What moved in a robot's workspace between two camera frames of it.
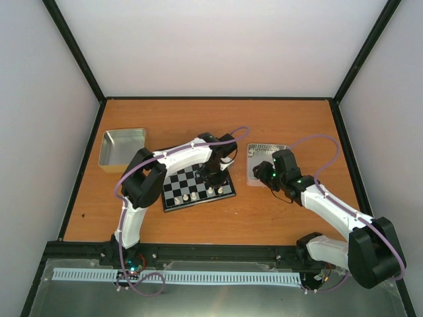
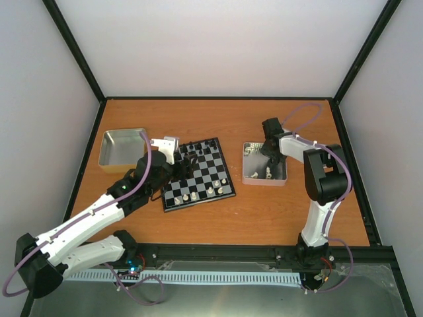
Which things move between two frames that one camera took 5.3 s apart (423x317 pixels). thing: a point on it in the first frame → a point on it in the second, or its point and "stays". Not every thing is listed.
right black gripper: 262,173 → 264,151
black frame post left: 53,7 stays
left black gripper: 216,183 → 185,169
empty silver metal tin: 119,147 stays
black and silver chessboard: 182,188 stays
